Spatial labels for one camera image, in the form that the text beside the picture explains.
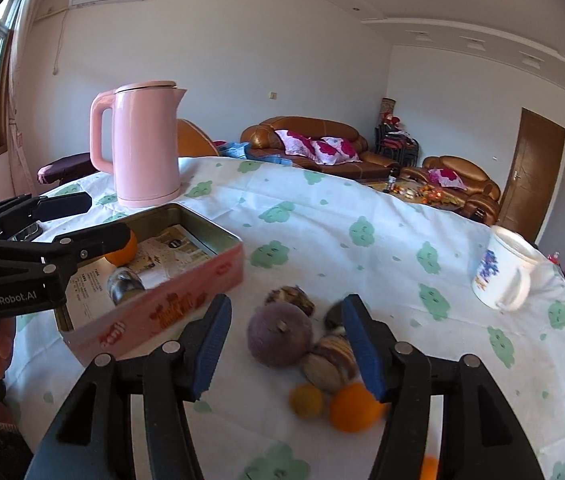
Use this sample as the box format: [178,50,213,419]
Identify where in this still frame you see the pink floral pillow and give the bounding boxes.
[427,167,468,191]
[275,130,316,157]
[310,137,366,166]

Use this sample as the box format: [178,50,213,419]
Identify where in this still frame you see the brown leather sofa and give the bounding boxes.
[240,116,403,180]

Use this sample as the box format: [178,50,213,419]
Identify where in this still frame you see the stacked dark chairs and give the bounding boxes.
[375,122,419,166]

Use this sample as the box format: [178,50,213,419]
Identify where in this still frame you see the purple stool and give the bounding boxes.
[37,152,94,186]

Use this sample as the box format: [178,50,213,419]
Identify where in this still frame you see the small yellow fruit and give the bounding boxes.
[289,383,325,417]

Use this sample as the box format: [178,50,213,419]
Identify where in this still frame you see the brown leather armchair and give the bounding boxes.
[403,155,501,223]

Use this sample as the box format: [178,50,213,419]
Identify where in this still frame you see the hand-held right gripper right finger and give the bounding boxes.
[340,294,528,480]

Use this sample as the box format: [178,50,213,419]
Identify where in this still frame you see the brown wooden door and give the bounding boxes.
[497,107,565,241]

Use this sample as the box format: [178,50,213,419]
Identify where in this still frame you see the blue denim cloth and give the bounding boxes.
[215,141,250,160]

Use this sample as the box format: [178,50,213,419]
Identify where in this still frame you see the pink tin box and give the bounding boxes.
[54,204,244,367]

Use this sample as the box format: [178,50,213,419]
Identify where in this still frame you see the orange leather chair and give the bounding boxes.
[177,119,220,159]

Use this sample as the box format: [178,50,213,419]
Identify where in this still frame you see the striped brown snack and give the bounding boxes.
[301,334,361,393]

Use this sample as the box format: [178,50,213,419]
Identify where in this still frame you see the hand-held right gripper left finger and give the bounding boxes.
[22,294,233,480]

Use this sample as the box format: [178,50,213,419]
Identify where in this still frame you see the person's left hand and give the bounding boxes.
[0,317,17,382]

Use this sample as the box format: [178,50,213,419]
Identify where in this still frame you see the printed paper leaflet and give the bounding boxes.
[67,225,223,318]

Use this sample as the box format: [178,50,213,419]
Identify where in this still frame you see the light curtain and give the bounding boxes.
[5,0,46,196]

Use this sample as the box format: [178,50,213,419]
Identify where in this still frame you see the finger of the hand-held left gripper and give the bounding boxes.
[0,221,132,282]
[0,191,93,242]

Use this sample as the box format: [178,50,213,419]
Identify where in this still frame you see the white floral mug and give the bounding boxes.
[471,225,543,311]

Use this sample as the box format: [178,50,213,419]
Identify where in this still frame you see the pink electric kettle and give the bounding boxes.
[89,80,188,208]

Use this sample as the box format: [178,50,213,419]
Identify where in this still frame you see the purple passion fruit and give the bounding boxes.
[247,304,314,368]

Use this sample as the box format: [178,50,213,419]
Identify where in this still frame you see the cluttered coffee table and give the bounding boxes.
[363,175,468,211]

